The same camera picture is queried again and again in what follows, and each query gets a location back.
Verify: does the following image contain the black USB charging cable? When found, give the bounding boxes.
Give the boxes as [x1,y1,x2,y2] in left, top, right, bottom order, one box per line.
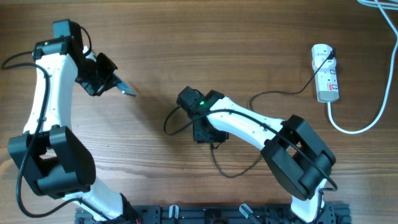
[210,47,337,179]

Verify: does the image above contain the white cables at corner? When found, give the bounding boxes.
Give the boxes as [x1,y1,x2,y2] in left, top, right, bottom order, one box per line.
[356,0,398,12]

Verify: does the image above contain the white power strip cord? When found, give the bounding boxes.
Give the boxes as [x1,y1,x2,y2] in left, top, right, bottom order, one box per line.
[326,0,398,135]

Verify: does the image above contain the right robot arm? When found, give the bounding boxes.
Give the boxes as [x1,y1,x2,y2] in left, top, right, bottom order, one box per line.
[177,86,337,223]

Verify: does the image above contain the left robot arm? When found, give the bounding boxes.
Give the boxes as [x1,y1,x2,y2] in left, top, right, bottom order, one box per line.
[8,19,142,223]

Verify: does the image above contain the white power strip socket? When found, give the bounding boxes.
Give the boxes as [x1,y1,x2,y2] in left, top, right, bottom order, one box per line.
[312,44,340,103]

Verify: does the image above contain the teal screen smartphone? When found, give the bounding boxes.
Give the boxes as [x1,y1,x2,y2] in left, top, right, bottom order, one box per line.
[113,73,137,97]

